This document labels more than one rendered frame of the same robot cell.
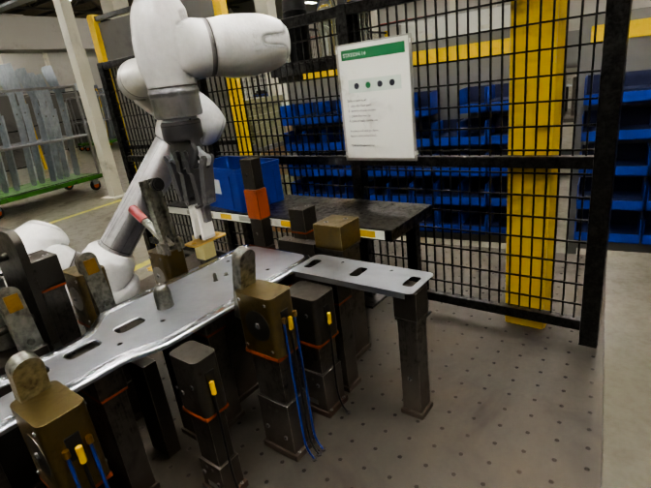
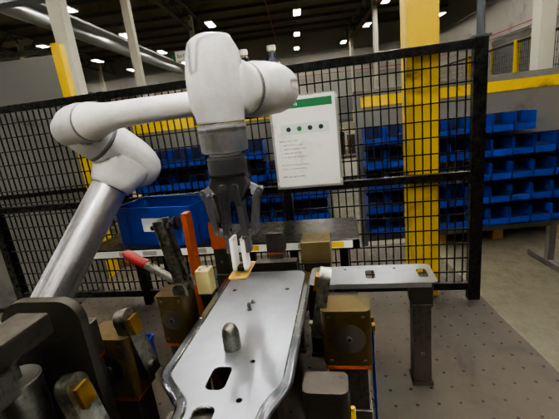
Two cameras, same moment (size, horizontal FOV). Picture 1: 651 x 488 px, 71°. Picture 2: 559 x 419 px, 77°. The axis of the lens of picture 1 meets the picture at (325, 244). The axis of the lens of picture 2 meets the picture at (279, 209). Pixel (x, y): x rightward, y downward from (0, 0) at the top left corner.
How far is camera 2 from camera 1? 0.55 m
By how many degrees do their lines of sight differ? 27
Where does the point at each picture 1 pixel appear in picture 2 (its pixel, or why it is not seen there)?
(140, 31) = (211, 66)
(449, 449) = (472, 401)
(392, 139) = (321, 170)
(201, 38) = (256, 78)
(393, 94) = (322, 135)
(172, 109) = (234, 143)
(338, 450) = not seen: outside the picture
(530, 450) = (517, 381)
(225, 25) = (267, 69)
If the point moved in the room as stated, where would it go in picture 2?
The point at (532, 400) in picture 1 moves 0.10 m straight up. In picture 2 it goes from (482, 345) to (483, 314)
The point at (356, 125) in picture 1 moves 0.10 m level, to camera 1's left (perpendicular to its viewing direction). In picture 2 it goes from (287, 160) to (261, 165)
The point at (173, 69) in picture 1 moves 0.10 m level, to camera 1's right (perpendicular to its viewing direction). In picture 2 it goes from (239, 105) to (287, 100)
